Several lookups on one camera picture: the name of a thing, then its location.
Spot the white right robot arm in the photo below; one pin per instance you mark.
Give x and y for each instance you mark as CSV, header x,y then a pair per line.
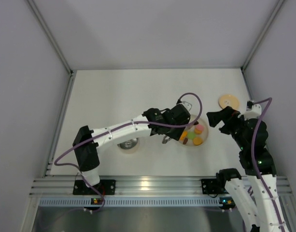
x,y
260,207

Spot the beige round plate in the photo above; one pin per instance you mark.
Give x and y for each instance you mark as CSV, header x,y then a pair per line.
x,y
204,135

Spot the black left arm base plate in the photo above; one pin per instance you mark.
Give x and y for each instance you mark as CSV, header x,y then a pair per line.
x,y
105,187

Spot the right aluminium frame post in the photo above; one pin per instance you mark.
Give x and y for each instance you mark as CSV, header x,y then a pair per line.
x,y
279,4

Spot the aluminium front rail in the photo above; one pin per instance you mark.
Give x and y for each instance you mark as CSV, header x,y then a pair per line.
x,y
124,186

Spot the yellow round biscuit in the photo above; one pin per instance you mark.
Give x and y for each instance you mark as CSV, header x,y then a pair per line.
x,y
197,141

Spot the metal serving tongs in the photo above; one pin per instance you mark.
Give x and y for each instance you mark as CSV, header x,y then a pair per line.
x,y
166,139

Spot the orange fish-shaped cookie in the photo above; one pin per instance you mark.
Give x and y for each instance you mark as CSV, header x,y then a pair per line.
x,y
183,135

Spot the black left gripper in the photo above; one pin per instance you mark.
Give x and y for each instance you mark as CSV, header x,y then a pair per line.
x,y
173,133

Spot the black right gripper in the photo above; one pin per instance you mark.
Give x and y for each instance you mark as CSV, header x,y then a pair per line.
x,y
225,118

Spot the green round cookie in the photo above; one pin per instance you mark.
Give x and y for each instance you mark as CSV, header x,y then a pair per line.
x,y
191,135

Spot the left aluminium frame post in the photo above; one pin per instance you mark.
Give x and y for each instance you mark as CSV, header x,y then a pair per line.
x,y
50,37

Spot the beige lunch box lid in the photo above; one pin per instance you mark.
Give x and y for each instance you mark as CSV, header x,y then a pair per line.
x,y
229,100

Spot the aluminium frame post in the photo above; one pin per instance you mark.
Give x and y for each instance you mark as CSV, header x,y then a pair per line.
x,y
279,4
50,37

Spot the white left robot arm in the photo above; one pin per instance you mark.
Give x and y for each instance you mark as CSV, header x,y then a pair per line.
x,y
89,143

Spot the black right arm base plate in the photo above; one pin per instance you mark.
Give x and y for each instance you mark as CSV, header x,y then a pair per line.
x,y
210,186

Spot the pink round cookie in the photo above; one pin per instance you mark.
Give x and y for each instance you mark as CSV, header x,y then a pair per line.
x,y
199,129

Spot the steel-lined beige lunch box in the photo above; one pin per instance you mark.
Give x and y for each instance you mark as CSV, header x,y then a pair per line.
x,y
129,146

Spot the slotted grey cable duct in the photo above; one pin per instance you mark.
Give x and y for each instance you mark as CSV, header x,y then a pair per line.
x,y
130,202

